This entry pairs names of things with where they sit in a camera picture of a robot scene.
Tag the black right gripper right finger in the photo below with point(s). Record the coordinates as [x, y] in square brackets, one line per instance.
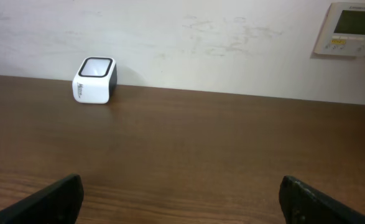
[302, 204]

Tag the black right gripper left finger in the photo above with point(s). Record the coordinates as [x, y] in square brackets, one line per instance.
[59, 202]

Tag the white barcode scanner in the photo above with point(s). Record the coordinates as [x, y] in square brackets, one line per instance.
[95, 80]

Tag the beige wall control panel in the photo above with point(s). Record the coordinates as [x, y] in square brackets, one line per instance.
[343, 31]

